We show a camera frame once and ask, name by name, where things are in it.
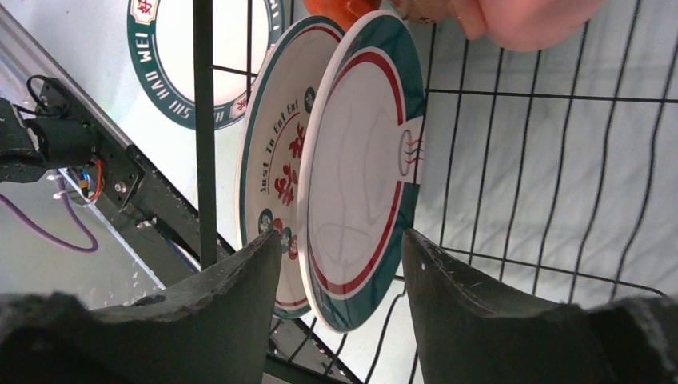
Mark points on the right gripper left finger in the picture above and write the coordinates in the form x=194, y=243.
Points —
x=209, y=328

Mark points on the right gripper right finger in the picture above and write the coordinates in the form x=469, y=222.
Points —
x=472, y=328

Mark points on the green red rim plate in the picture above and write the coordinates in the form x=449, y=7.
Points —
x=361, y=169

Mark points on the green rim Hao Wei plate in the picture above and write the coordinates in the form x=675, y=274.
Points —
x=160, y=40

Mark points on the Just To Eat plate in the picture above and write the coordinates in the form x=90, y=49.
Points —
x=276, y=123

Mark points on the right controller board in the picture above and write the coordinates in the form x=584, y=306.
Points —
x=91, y=187

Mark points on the large pink cup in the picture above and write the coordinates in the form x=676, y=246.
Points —
x=523, y=26

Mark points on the dark brown glazed bowl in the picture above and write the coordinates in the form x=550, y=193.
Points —
x=423, y=11

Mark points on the orange cup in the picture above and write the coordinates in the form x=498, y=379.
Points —
x=343, y=12

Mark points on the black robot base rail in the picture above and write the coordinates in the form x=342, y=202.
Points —
x=135, y=198

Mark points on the black wire dish rack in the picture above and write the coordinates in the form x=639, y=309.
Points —
x=554, y=172

